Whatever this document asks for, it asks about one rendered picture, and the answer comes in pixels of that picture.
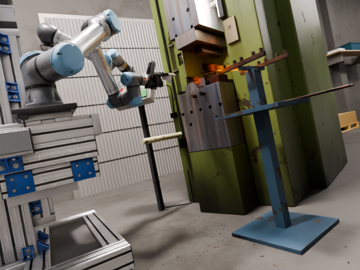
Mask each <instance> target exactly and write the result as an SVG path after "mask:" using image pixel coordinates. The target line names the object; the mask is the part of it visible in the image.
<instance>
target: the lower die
mask: <svg viewBox="0 0 360 270"><path fill-rule="evenodd" d="M198 79H199V81H198V82H191V83H189V85H187V86H184V88H185V93H187V92H190V91H193V90H196V89H198V88H199V87H200V86H206V85H210V84H207V83H205V82H206V80H207V78H206V77H203V78H198Z"/></svg>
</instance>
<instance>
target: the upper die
mask: <svg viewBox="0 0 360 270"><path fill-rule="evenodd" d="M175 42H176V48H177V50H180V51H186V52H190V53H194V47H196V46H198V45H200V44H204V45H207V46H211V47H216V48H220V49H224V48H226V47H227V46H226V41H225V37H224V36H222V35H218V34H215V33H211V32H208V31H205V30H202V29H198V28H195V27H194V28H192V29H190V30H188V31H187V32H185V33H183V34H181V35H180V36H178V37H176V38H175Z"/></svg>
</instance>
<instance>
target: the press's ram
mask: <svg viewBox="0 0 360 270"><path fill-rule="evenodd" d="M162 2H163V7H164V12H165V16H166V21H167V26H168V32H169V37H170V40H171V41H175V38H176V37H178V36H180V35H181V34H183V33H185V32H187V31H188V30H190V29H192V28H194V27H195V28H198V29H202V30H205V31H208V32H211V33H215V34H218V35H222V36H225V34H224V29H223V23H222V19H219V13H218V8H217V4H216V0H162Z"/></svg>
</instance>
